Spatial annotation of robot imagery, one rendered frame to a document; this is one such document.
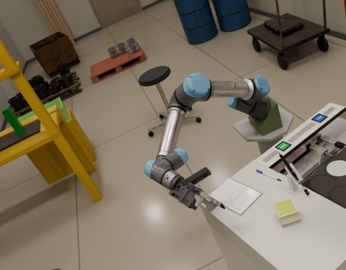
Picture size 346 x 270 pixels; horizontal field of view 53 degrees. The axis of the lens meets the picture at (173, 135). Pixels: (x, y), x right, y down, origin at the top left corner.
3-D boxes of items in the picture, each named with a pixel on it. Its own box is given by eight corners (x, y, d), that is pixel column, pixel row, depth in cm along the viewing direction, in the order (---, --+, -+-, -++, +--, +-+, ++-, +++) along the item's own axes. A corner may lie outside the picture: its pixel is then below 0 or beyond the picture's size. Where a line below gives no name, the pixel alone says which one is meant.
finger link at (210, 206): (217, 218, 135) (196, 205, 135) (224, 204, 136) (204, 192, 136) (218, 219, 132) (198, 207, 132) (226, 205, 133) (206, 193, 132)
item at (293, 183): (306, 191, 142) (301, 167, 135) (300, 196, 141) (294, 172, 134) (294, 185, 147) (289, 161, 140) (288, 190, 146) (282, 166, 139)
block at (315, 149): (328, 153, 166) (327, 148, 165) (323, 157, 165) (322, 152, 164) (314, 147, 173) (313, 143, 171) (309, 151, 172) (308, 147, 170)
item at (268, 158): (348, 128, 184) (346, 106, 177) (273, 188, 169) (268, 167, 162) (333, 123, 192) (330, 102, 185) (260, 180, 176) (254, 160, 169)
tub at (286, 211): (301, 223, 130) (299, 210, 127) (282, 229, 131) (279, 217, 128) (294, 209, 137) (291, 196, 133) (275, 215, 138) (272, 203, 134)
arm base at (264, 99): (250, 114, 217) (237, 109, 213) (263, 93, 211) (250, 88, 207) (260, 126, 205) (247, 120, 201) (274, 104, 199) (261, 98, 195)
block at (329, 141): (339, 144, 168) (338, 139, 167) (335, 148, 168) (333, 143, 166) (325, 139, 175) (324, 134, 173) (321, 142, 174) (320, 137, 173)
